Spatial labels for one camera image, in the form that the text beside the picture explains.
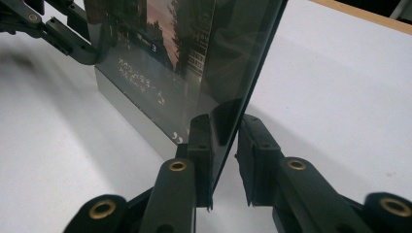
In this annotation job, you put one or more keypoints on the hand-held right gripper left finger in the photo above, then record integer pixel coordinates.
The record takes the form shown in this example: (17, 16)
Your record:
(175, 194)

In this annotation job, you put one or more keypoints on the white metal desk frame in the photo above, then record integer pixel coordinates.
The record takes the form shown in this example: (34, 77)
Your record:
(403, 9)

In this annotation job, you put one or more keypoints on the wooden table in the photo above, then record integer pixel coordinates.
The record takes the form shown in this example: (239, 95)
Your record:
(372, 20)

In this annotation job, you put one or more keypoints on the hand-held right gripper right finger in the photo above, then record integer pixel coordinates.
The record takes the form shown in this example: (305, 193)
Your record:
(268, 181)

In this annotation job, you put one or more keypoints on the tablet with black cover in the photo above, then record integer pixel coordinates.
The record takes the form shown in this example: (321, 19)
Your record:
(145, 81)

